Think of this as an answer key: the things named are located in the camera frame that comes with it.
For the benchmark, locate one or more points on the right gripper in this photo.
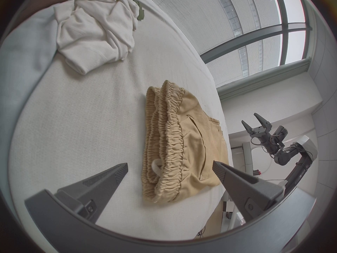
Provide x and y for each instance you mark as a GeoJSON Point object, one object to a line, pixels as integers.
{"type": "Point", "coordinates": [264, 138]}

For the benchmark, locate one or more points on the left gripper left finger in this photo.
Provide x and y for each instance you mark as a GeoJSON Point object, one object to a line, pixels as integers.
{"type": "Point", "coordinates": [92, 191]}

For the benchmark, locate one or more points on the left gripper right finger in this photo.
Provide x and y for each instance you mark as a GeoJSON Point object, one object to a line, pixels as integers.
{"type": "Point", "coordinates": [244, 191]}

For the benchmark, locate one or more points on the tan shorts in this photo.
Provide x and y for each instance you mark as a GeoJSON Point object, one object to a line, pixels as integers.
{"type": "Point", "coordinates": [181, 141]}

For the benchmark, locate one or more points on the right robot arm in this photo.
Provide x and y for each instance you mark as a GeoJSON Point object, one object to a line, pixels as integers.
{"type": "Point", "coordinates": [300, 167]}

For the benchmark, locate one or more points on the bed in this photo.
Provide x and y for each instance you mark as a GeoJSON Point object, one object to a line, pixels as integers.
{"type": "Point", "coordinates": [105, 109]}

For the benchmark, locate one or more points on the window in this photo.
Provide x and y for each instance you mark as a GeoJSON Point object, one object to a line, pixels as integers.
{"type": "Point", "coordinates": [237, 17]}

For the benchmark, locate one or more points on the white garment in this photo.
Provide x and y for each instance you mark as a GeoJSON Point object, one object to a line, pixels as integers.
{"type": "Point", "coordinates": [92, 35]}

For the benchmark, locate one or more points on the green garment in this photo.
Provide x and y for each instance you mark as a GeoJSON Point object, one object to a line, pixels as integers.
{"type": "Point", "coordinates": [139, 10]}

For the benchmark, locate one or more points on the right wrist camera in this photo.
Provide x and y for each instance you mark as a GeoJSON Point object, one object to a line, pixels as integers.
{"type": "Point", "coordinates": [280, 134]}

